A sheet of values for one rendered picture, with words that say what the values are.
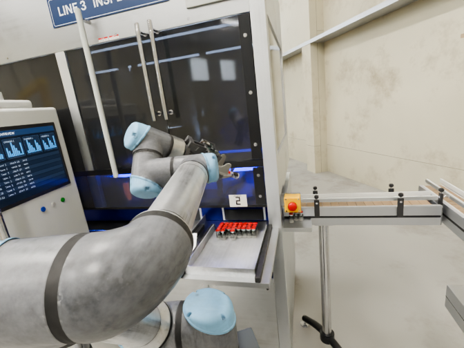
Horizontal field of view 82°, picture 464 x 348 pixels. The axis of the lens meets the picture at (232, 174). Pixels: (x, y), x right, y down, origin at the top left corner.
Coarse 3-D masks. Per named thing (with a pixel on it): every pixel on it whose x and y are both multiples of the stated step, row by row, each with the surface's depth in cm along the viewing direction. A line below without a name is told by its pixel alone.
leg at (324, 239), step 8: (320, 232) 136; (328, 232) 136; (320, 240) 137; (328, 240) 137; (320, 248) 139; (328, 248) 138; (320, 256) 140; (328, 256) 139; (320, 264) 142; (328, 264) 140; (320, 272) 143; (328, 272) 141; (320, 280) 145; (328, 280) 142; (328, 288) 143; (328, 296) 144; (328, 304) 146; (328, 312) 147; (328, 320) 148; (328, 328) 150
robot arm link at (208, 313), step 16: (208, 288) 67; (192, 304) 62; (208, 304) 62; (224, 304) 62; (176, 320) 60; (192, 320) 58; (208, 320) 58; (224, 320) 59; (176, 336) 59; (192, 336) 59; (208, 336) 58; (224, 336) 59
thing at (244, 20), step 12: (240, 24) 105; (240, 36) 107; (252, 48) 107; (252, 60) 108; (252, 72) 109; (252, 84) 110; (252, 96) 112; (252, 108) 113; (252, 120) 114; (252, 132) 116; (252, 144) 117; (252, 156) 119; (264, 192) 121
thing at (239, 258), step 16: (208, 240) 120; (224, 240) 118; (240, 240) 117; (256, 240) 115; (192, 256) 103; (208, 256) 107; (224, 256) 106; (240, 256) 104; (256, 256) 103; (192, 272) 97; (208, 272) 95; (224, 272) 93; (240, 272) 92
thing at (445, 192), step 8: (432, 184) 132; (448, 184) 130; (432, 192) 131; (440, 192) 118; (448, 192) 119; (456, 192) 123; (440, 200) 118; (448, 200) 120; (456, 200) 111; (448, 208) 113; (456, 208) 112; (448, 216) 114; (456, 216) 107; (448, 224) 114; (456, 224) 108; (456, 232) 108
